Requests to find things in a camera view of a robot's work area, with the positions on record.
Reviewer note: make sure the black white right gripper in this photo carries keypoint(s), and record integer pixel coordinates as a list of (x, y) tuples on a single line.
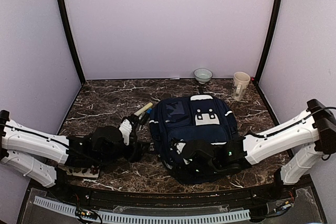
[(181, 172)]

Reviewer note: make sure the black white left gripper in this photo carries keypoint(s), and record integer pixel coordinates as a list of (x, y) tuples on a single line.
[(135, 152)]

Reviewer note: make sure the navy blue student backpack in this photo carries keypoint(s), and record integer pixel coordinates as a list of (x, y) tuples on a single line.
[(174, 122)]

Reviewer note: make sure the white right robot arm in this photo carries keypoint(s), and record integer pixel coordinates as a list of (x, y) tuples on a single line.
[(313, 129)]

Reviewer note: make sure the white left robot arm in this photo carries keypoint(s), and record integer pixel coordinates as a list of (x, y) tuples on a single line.
[(20, 145)]

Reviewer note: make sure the blue capped black marker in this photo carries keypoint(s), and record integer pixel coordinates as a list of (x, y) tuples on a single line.
[(145, 116)]

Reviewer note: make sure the yellow highlighter pen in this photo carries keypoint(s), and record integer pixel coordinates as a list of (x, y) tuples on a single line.
[(143, 109)]

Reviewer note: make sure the floral square plate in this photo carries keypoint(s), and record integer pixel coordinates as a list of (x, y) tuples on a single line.
[(91, 172)]

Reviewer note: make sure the small celadon bowl at back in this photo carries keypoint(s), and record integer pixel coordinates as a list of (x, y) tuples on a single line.
[(203, 75)]

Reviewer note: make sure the cream coral pattern mug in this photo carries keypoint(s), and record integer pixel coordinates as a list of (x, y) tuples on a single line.
[(240, 84)]

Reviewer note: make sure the white slotted cable duct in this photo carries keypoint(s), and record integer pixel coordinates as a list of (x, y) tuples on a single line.
[(104, 216)]

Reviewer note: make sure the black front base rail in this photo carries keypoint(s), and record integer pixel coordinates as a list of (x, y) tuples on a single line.
[(253, 197)]

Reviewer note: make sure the black enclosure corner post right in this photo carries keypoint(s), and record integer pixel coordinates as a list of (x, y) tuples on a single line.
[(268, 41)]

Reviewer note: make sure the black enclosure corner post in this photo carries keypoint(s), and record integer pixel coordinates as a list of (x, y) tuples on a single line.
[(268, 41), (70, 40)]

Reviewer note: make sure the black enclosure corner post left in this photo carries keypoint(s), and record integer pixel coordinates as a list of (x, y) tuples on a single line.
[(70, 40)]

